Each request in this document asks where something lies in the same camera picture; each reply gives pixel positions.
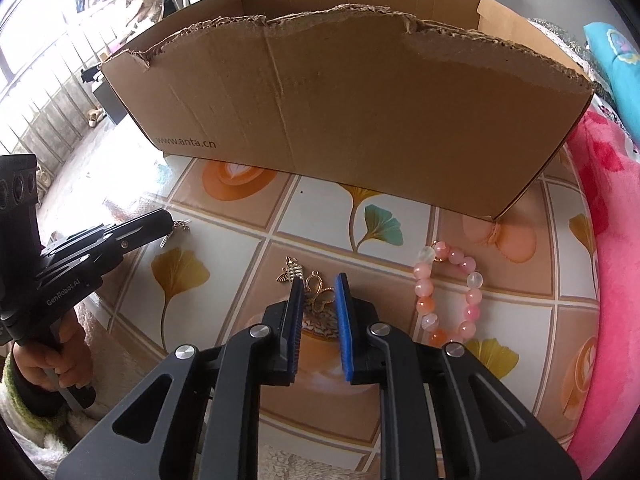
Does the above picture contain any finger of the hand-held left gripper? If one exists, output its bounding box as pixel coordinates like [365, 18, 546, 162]
[47, 210, 173, 257]
[40, 232, 169, 287]

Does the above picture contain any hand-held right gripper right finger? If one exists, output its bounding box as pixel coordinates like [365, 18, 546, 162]
[334, 273, 583, 480]

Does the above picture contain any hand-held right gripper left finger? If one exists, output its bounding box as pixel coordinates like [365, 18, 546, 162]
[54, 276, 307, 480]

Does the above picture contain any small ribbed gold charm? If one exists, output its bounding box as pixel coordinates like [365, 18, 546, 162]
[160, 220, 192, 250]

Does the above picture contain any gold looped charm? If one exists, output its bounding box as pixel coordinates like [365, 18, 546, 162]
[305, 271, 337, 314]

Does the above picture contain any gold fishbone charm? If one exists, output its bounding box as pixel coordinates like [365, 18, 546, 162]
[274, 256, 306, 284]

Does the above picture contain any pink orange bead bracelet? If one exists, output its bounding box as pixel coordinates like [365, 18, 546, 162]
[412, 241, 484, 348]

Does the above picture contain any brown cardboard box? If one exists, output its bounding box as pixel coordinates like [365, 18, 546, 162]
[99, 0, 596, 223]

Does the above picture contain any person's left hand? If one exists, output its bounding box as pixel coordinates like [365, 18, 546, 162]
[12, 319, 96, 392]

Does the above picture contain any window railing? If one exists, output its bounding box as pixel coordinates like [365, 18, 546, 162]
[0, 75, 108, 196]

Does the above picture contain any dark cabinet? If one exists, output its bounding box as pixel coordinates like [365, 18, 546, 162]
[82, 65, 128, 126]

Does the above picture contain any pink floral blanket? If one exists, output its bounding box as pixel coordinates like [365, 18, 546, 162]
[565, 105, 640, 466]

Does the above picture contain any grey lace cloth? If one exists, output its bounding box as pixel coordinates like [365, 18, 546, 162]
[525, 17, 616, 106]

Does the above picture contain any blue cartoon pillow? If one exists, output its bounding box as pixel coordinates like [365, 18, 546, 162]
[582, 21, 640, 141]

